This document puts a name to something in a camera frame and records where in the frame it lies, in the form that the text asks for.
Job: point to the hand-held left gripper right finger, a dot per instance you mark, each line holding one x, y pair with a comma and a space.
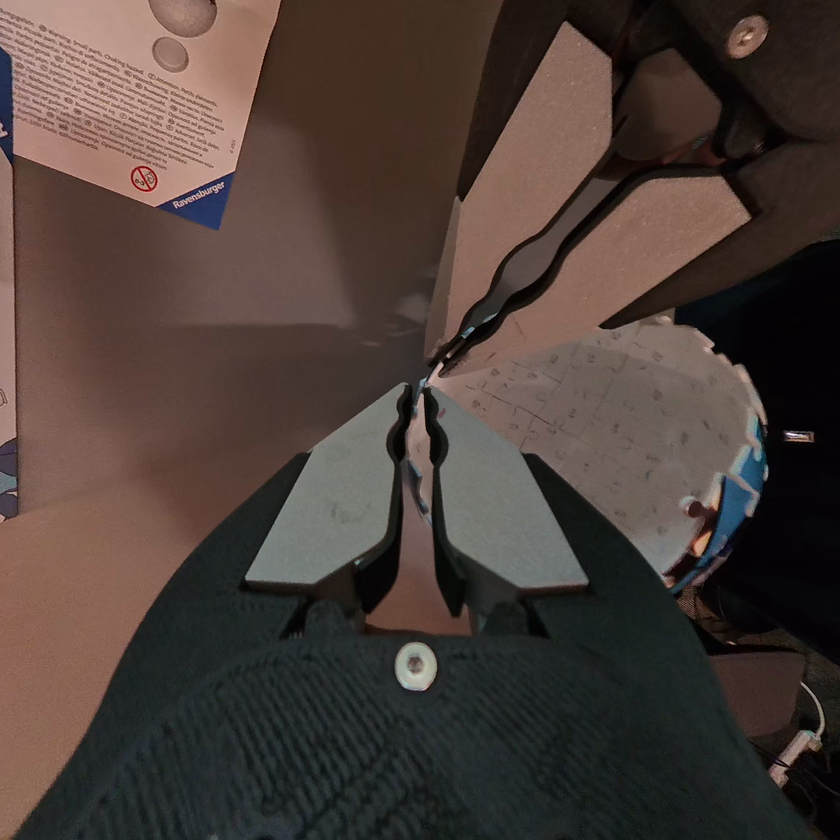
505, 518

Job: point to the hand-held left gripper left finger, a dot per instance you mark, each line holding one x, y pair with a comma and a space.
334, 512

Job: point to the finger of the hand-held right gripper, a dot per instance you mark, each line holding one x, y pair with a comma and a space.
643, 236
525, 164

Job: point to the blue cartoon puzzle ball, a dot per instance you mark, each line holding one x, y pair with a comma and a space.
623, 433

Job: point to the curved white puzzle piece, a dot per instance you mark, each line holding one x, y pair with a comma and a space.
459, 338

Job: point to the colourful cartoon puzzle box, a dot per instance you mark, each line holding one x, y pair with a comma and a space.
6, 328

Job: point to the white instruction sheet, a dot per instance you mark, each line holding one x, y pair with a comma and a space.
131, 98

